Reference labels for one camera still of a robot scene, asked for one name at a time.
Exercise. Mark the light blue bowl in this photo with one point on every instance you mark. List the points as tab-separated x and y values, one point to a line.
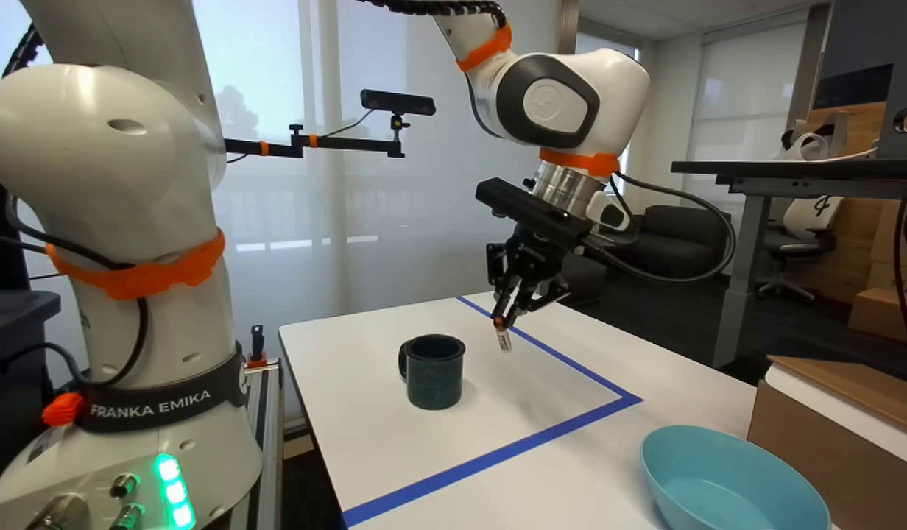
727	486

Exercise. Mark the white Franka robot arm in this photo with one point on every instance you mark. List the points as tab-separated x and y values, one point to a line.
111	196

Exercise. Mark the dark sofa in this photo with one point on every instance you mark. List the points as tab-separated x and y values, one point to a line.
683	246

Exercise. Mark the black external camera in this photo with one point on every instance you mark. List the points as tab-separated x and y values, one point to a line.
395	101

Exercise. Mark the dark teal mug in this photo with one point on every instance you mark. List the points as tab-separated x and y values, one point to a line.
433	383

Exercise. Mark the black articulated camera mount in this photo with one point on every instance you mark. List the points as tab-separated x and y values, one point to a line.
337	145

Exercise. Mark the white office chair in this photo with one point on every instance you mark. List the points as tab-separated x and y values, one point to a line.
801	223

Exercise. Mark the wooden cabinet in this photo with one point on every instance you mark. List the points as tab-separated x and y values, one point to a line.
885	276

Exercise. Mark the dark standing desk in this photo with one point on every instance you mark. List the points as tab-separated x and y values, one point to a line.
750	238

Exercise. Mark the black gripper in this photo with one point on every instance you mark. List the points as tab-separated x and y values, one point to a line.
530	264

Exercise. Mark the white marker with orange cap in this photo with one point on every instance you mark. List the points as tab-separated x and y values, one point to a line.
502	336

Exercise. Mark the aluminium robot mounting base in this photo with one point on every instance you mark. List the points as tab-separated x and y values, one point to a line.
265	442

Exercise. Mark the dark grey mounted panel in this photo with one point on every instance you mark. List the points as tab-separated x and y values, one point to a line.
866	61

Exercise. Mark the brown cardboard box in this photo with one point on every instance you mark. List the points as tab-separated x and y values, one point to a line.
836	460

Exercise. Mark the black orange bar clamp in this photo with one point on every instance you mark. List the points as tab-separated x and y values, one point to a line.
258	347

